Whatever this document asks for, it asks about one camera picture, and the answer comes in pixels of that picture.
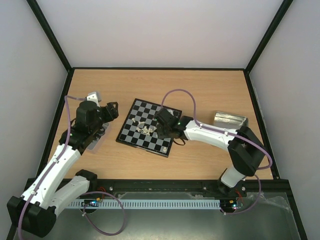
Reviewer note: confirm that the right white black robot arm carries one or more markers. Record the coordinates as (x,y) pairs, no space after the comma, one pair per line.
(245,150)

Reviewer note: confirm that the light blue cable duct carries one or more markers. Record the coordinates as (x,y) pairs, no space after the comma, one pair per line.
(147,204)

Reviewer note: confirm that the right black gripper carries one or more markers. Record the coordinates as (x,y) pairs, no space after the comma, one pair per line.
(162,127)

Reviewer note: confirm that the black aluminium frame rail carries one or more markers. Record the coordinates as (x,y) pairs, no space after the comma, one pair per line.
(207,188)

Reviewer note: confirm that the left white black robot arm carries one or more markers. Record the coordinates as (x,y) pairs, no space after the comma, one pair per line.
(38,208)

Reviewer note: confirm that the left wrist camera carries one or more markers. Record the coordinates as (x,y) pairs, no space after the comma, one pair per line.
(94,97)

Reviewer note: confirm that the black and grey chessboard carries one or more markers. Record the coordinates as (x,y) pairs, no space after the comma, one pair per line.
(143,111)

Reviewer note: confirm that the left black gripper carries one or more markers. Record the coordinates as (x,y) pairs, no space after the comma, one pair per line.
(111,113)

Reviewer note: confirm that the white chess piece cluster centre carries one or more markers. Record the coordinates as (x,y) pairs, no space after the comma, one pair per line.
(144,129)

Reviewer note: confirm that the right metal tray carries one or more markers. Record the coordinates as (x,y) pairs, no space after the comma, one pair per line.
(229,120)

